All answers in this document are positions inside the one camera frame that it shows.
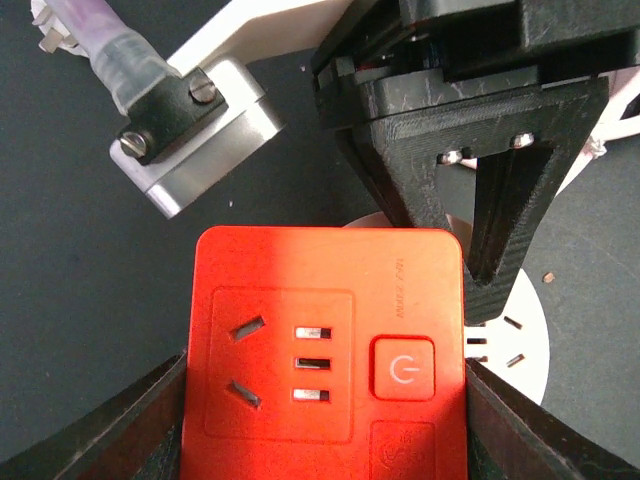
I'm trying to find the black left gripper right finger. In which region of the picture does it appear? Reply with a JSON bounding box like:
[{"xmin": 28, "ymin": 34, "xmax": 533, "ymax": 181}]
[{"xmin": 466, "ymin": 359, "xmax": 639, "ymax": 480}]

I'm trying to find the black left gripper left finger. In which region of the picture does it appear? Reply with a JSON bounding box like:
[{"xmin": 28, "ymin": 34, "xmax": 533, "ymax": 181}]
[{"xmin": 1, "ymin": 352, "xmax": 186, "ymax": 479}]

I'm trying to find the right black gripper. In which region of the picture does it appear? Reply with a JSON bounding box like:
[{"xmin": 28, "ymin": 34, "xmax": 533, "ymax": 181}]
[{"xmin": 311, "ymin": 1, "xmax": 639, "ymax": 325}]

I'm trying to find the pink round power strip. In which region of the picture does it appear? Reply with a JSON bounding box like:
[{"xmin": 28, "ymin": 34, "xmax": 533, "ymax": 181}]
[{"xmin": 336, "ymin": 214, "xmax": 550, "ymax": 403}]

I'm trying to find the red plug adapter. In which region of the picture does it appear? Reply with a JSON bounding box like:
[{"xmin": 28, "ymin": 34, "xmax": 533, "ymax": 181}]
[{"xmin": 180, "ymin": 226, "xmax": 468, "ymax": 479}]

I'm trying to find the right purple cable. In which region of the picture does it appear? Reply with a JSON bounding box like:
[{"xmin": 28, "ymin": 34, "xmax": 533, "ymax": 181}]
[{"xmin": 29, "ymin": 0, "xmax": 171, "ymax": 116}]

